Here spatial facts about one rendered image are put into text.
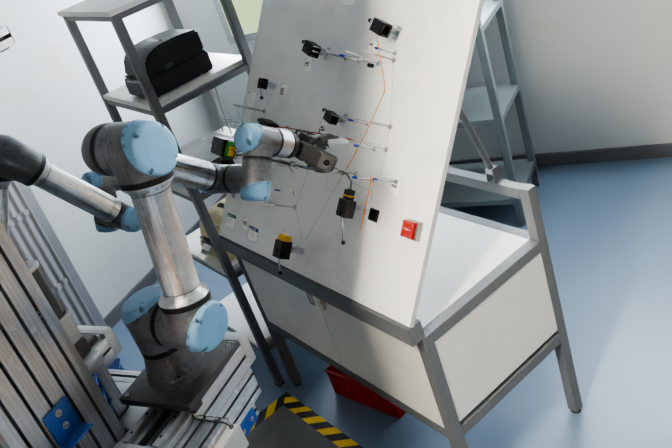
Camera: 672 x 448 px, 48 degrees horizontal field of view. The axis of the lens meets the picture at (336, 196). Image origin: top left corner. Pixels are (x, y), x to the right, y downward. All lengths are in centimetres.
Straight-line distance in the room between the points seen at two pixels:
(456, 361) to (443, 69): 91
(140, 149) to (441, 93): 100
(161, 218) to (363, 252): 94
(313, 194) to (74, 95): 230
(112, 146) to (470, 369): 141
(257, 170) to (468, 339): 95
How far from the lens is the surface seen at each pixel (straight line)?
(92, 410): 193
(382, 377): 270
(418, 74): 231
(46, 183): 217
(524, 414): 313
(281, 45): 295
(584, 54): 441
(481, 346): 251
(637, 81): 444
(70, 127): 457
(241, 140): 187
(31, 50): 449
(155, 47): 307
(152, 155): 156
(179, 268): 166
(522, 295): 259
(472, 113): 403
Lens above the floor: 222
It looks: 26 degrees down
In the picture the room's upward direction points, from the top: 19 degrees counter-clockwise
